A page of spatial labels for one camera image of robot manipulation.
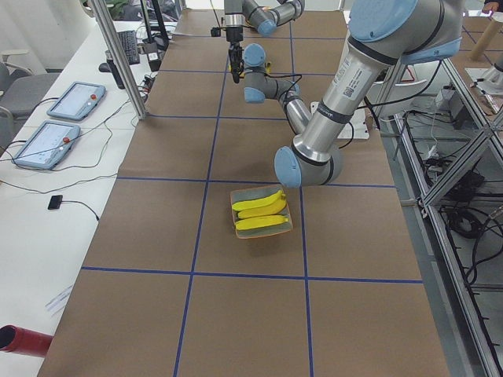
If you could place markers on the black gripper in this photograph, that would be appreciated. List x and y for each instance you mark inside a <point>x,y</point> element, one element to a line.
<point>233,34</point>

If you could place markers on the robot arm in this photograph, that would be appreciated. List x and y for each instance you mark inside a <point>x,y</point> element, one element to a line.
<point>264,21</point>
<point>380,34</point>

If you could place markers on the grey square plate orange rim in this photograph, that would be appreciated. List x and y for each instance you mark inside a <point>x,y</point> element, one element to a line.
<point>255,193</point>

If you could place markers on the black keyboard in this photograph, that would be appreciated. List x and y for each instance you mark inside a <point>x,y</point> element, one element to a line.
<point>128,41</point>

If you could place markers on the black water bottle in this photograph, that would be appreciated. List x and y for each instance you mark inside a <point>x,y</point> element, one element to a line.
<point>114,70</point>

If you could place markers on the blue teach pendant far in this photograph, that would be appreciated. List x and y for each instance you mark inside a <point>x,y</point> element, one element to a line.
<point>77,102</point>

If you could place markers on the blue teach pendant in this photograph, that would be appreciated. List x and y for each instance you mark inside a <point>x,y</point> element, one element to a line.
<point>77,102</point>
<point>47,146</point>

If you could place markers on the blue teach pendant near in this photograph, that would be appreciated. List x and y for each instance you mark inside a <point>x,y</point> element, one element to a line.
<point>47,146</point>

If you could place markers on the brown paper table cover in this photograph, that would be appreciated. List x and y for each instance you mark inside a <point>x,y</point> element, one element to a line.
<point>168,289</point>

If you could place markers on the red cylinder tube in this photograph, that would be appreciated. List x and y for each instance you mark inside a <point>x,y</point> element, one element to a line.
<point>25,342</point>

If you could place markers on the aluminium frame post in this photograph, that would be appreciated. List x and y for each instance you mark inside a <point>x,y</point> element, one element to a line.
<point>108,30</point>

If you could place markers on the small black device on cable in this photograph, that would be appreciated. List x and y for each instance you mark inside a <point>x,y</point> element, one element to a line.
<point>55,202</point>

